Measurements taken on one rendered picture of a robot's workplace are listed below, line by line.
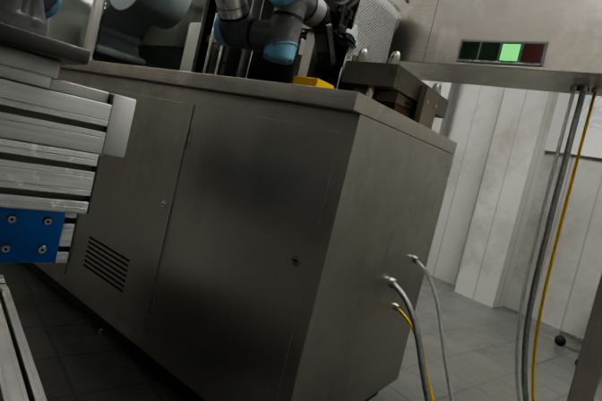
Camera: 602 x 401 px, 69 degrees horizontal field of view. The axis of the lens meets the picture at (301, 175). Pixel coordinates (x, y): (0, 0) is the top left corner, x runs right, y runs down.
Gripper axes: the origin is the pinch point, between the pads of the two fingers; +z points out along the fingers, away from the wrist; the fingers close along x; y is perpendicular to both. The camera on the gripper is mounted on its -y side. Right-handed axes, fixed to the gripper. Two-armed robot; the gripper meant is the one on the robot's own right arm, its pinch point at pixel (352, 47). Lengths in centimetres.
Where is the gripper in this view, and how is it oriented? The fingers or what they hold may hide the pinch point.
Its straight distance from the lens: 135.6
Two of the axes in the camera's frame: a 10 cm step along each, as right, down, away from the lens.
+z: 5.9, 1.0, 8.0
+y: 2.3, -9.7, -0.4
